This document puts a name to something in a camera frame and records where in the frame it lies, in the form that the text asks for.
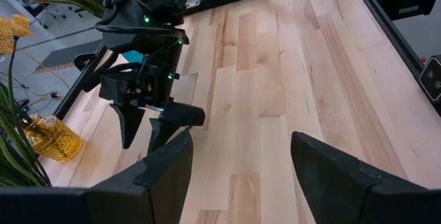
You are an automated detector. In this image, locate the black aluminium table frame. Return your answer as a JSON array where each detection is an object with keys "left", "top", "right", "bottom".
[{"left": 53, "top": 0, "right": 441, "bottom": 121}]

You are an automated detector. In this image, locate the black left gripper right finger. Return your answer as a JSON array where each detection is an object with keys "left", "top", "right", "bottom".
[{"left": 291, "top": 131, "right": 441, "bottom": 224}]

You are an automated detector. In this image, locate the black white-trimmed camera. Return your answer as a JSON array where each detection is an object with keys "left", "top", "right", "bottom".
[{"left": 418, "top": 54, "right": 441, "bottom": 103}]

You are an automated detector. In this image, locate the turquoise glass vase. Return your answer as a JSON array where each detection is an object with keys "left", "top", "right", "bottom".
[{"left": 121, "top": 50, "right": 145, "bottom": 63}]

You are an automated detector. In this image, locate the hazard-striped black floor mat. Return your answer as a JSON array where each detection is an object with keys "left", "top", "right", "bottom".
[{"left": 32, "top": 39, "right": 103, "bottom": 76}]

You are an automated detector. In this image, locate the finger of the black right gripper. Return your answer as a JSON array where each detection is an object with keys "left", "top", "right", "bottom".
[
  {"left": 110, "top": 103, "right": 145, "bottom": 150},
  {"left": 147, "top": 101, "right": 207, "bottom": 154}
]

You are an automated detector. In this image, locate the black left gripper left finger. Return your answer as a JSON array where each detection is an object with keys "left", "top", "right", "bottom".
[{"left": 0, "top": 130, "right": 194, "bottom": 224}]

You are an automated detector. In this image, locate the yellow glass vase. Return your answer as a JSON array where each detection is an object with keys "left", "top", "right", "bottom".
[{"left": 23, "top": 114, "right": 83, "bottom": 163}]

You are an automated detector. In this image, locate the black frame clamp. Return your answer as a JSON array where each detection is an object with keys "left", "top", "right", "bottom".
[{"left": 73, "top": 51, "right": 104, "bottom": 72}]

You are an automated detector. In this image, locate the yellow artificial flower bunch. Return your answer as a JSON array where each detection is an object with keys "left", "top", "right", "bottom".
[{"left": 0, "top": 14, "right": 52, "bottom": 187}]

